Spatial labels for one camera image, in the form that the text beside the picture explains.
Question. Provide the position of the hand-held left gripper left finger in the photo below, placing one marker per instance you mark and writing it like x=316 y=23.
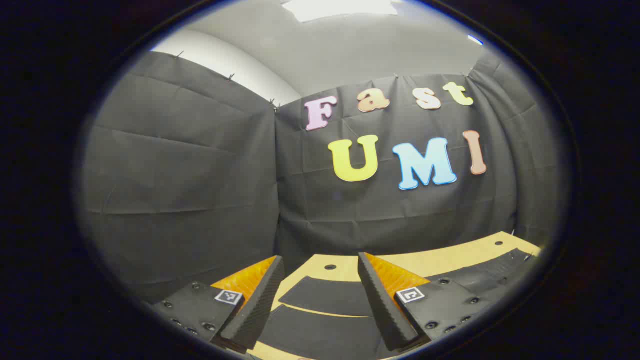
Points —
x=260 y=305

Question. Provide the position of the ceiling light panel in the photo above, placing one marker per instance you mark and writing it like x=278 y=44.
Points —
x=340 y=9

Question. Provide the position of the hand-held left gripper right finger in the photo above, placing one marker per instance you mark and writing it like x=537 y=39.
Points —
x=382 y=310

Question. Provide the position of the black backdrop cloth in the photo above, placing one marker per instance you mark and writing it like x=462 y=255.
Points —
x=200 y=175

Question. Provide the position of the dark grey jeans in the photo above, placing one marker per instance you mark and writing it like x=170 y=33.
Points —
x=325 y=330

